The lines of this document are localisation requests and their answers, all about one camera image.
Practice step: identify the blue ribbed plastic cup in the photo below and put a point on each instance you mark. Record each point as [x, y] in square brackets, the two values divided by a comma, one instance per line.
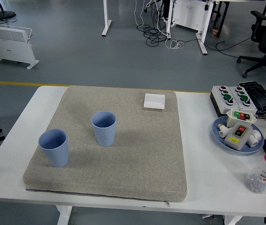
[105, 133]
[54, 152]

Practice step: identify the white push-button control box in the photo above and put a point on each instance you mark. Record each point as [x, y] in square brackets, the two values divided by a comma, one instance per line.
[218, 98]
[250, 96]

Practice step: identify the white table leg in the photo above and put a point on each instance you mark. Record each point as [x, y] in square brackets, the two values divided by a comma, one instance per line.
[232, 220]
[64, 215]

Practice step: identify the black fan stand base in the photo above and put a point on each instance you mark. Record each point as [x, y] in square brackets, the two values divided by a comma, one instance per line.
[3, 14]

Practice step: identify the grey-brown cushion mat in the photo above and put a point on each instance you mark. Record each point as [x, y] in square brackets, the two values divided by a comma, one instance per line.
[123, 152]

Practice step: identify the white desk leg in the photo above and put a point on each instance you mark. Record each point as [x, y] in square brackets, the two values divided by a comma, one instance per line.
[106, 18]
[168, 23]
[202, 44]

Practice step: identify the blue plate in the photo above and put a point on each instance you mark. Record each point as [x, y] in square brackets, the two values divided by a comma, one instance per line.
[219, 143]

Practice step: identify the white pipe fitting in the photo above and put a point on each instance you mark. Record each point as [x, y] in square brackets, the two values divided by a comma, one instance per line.
[254, 139]
[223, 131]

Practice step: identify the small can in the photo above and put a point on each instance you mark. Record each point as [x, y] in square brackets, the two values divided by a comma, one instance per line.
[215, 32]

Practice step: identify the clear bottle red cap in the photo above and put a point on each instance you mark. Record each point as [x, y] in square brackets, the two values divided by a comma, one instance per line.
[261, 175]

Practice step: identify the black plastic tray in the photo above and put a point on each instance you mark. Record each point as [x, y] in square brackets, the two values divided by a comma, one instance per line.
[261, 96]

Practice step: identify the white wall switch plate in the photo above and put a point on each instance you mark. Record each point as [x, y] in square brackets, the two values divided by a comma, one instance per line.
[154, 101]

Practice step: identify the grey red-black button switch box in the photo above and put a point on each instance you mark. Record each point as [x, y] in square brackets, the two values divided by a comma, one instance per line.
[237, 137]

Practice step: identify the white green-red button switch box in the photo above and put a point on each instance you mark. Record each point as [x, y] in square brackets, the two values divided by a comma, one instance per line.
[240, 117]

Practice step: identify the black desk frame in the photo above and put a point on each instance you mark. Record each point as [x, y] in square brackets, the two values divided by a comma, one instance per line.
[224, 16]

